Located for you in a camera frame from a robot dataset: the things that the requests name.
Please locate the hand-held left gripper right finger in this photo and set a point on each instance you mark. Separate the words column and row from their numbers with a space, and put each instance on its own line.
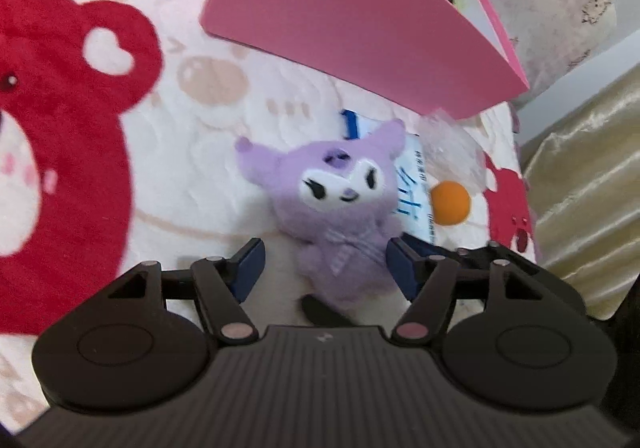
column 400, row 270

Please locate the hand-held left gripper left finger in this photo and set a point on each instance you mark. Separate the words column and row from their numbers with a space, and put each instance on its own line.
column 250, row 268

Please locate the purple plush toy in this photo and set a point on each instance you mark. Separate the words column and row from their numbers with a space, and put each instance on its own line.
column 340, row 208

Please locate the pink cardboard box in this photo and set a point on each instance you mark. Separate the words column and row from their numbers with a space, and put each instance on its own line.
column 350, row 12

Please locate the orange ball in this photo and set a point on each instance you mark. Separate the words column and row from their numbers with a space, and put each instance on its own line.
column 451, row 203

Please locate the blue and white packet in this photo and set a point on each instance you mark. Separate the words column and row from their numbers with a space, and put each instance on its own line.
column 412, row 177

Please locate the clear plastic bag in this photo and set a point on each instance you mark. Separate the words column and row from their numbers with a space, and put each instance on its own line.
column 450, row 147

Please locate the printed bear blanket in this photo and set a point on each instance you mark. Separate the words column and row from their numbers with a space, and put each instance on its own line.
column 175, row 127

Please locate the golden satin cloth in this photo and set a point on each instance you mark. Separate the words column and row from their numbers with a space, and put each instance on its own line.
column 585, row 198

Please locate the pink patterned pillow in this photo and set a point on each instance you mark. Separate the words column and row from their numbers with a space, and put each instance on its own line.
column 550, row 2

